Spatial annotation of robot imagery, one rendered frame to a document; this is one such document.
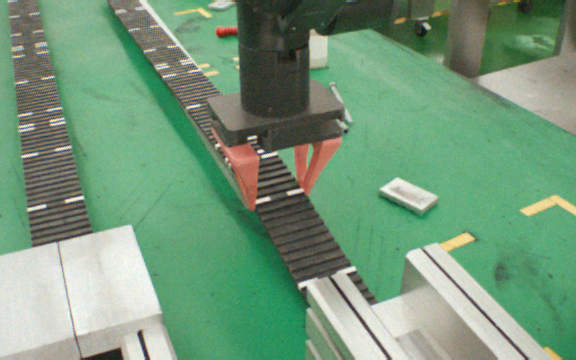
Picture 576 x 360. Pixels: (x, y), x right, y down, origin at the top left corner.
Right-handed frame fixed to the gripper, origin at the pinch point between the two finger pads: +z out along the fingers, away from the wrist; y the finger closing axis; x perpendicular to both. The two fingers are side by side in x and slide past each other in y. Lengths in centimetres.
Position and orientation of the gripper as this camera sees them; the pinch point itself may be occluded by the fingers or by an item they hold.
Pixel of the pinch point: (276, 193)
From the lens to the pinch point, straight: 55.7
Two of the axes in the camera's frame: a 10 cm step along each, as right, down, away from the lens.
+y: 9.2, -2.2, 3.3
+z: 0.1, 8.4, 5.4
